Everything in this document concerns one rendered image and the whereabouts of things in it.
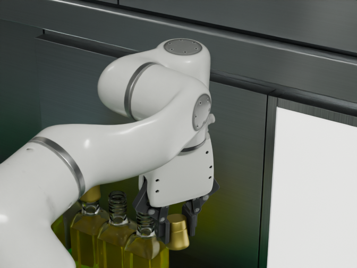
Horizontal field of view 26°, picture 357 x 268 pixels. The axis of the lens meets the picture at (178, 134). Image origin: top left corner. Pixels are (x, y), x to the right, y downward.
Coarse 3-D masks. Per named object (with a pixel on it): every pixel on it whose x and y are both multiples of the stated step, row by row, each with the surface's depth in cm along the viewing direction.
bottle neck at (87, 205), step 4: (84, 204) 127; (88, 204) 127; (92, 204) 127; (96, 204) 127; (84, 208) 127; (88, 208) 127; (92, 208) 127; (96, 208) 127; (84, 212) 128; (88, 212) 127; (92, 212) 127; (96, 212) 128
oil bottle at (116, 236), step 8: (104, 224) 126; (112, 224) 125; (128, 224) 125; (136, 224) 127; (104, 232) 125; (112, 232) 124; (120, 232) 124; (128, 232) 125; (104, 240) 125; (112, 240) 124; (120, 240) 124; (104, 248) 126; (112, 248) 125; (120, 248) 124; (104, 256) 127; (112, 256) 126; (120, 256) 125; (104, 264) 127; (112, 264) 126; (120, 264) 125
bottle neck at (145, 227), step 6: (138, 216) 120; (144, 216) 120; (150, 216) 120; (138, 222) 121; (144, 222) 120; (150, 222) 121; (138, 228) 121; (144, 228) 121; (150, 228) 121; (138, 234) 122; (144, 234) 121; (150, 234) 121
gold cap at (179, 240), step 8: (168, 216) 114; (176, 216) 114; (184, 216) 114; (176, 224) 112; (184, 224) 113; (176, 232) 112; (184, 232) 113; (176, 240) 113; (184, 240) 113; (168, 248) 114; (176, 248) 113; (184, 248) 114
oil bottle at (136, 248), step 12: (132, 240) 122; (144, 240) 121; (156, 240) 122; (132, 252) 122; (144, 252) 121; (156, 252) 121; (168, 252) 125; (132, 264) 123; (144, 264) 121; (156, 264) 122; (168, 264) 126
